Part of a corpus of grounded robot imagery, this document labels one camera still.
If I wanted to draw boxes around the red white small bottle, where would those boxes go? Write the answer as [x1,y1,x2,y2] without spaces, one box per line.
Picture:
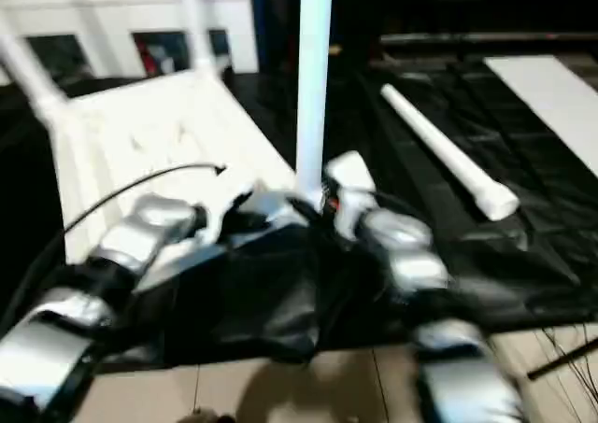
[141,44,158,77]

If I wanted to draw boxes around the black mat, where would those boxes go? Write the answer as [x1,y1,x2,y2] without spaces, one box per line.
[0,58,598,373]

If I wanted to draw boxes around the white plastic table leg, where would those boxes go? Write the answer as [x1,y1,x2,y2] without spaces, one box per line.
[379,84,520,222]
[0,16,67,121]
[292,0,336,201]
[179,0,221,82]

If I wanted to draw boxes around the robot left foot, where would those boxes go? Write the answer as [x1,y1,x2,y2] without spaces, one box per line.
[190,408,235,423]

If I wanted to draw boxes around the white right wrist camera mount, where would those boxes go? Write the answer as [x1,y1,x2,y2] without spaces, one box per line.
[321,150,378,243]

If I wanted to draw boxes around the white plastic table top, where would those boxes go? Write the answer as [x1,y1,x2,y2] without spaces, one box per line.
[32,70,306,266]

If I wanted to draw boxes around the white cabinet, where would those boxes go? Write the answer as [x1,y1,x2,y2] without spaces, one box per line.
[0,0,259,78]

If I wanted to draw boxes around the black stand leg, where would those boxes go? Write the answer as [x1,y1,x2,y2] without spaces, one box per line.
[526,346,598,381]

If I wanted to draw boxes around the black long bar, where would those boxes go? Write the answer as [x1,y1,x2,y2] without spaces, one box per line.
[380,33,598,45]

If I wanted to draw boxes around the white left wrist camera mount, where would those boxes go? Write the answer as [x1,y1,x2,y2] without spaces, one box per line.
[199,179,259,247]

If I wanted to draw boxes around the thin floor cables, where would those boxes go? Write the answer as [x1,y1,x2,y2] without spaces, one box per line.
[541,327,598,423]

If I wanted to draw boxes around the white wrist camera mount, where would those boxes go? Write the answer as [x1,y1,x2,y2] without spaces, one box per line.
[321,150,378,243]
[199,179,259,247]

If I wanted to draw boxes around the white flat sheet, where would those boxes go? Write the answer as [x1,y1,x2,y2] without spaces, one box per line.
[483,56,598,177]

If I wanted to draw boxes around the black case with gold label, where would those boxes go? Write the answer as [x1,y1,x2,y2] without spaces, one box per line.
[249,0,384,77]

